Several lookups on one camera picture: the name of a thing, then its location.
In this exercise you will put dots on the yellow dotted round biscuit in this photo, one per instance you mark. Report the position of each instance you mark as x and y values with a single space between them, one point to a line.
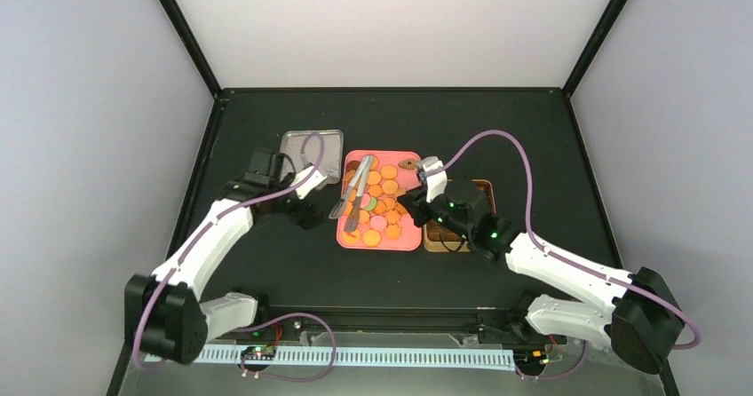
371 238

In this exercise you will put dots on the pink plastic tray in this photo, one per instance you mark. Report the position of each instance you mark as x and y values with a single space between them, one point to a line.
380 209

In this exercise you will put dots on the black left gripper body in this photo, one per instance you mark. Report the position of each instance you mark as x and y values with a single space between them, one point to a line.
297 214

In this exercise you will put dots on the silver metal tin lid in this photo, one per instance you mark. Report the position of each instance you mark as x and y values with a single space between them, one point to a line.
310 147

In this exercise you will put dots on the white slotted cable duct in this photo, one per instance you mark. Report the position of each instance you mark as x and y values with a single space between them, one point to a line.
384 357

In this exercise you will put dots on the gold cookie tin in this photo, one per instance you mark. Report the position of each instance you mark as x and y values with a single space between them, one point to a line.
438 239

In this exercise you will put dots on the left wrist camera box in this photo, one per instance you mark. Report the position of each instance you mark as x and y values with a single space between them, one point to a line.
308 180

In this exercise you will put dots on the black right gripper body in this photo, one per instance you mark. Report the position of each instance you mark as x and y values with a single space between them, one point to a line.
418 217

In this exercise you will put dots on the yellow biscuit red cross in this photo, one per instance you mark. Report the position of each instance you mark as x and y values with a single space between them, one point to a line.
351 238

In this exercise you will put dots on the metal tongs white handles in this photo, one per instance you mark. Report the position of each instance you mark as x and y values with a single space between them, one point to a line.
356 187

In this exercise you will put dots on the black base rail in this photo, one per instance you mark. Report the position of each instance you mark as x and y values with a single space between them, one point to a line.
490 325

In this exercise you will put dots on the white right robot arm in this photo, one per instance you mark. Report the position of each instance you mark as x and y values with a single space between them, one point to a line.
634 314

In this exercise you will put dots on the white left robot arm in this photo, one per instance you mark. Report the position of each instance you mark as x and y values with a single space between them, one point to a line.
165 314

